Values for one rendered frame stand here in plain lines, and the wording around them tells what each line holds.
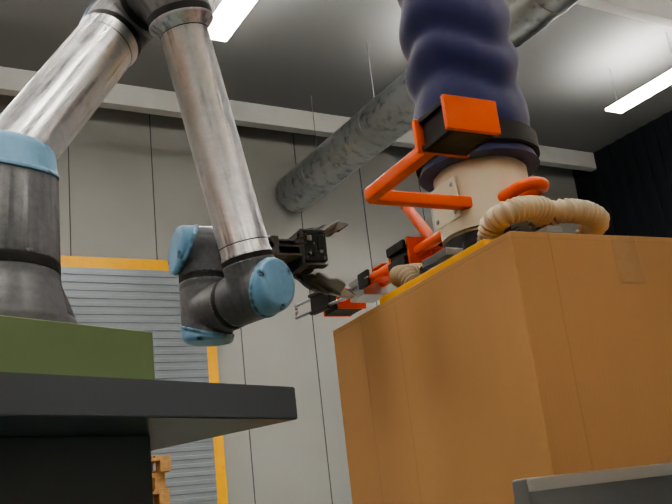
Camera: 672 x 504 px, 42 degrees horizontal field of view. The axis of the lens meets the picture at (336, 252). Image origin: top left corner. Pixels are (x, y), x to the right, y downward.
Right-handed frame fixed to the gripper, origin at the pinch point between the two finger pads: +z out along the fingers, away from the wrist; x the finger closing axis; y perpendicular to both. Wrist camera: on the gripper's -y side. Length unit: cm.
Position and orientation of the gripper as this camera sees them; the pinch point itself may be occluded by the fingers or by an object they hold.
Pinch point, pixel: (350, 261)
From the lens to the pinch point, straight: 173.7
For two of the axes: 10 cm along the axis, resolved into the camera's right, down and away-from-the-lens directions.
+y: 4.3, -3.1, -8.5
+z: 9.0, 0.5, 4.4
